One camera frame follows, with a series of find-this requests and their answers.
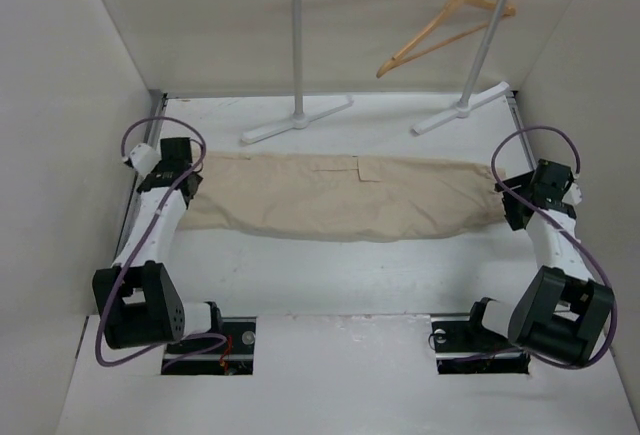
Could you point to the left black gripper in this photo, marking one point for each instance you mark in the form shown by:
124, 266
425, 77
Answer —
155, 170

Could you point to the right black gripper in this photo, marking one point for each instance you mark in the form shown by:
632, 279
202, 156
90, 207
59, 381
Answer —
510, 210

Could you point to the beige trousers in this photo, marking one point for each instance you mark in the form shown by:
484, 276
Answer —
343, 197

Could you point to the wooden clothes hanger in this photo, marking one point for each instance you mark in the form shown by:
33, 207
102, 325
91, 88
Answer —
436, 29

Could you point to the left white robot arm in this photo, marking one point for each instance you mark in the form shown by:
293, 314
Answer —
135, 296

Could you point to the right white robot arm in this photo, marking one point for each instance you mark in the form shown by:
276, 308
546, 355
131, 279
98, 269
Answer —
563, 310

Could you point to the white clothes rack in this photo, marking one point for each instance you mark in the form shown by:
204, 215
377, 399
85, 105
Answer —
466, 104

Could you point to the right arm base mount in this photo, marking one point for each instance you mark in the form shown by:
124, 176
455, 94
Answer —
463, 349

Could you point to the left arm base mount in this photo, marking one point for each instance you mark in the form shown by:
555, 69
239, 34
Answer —
234, 356

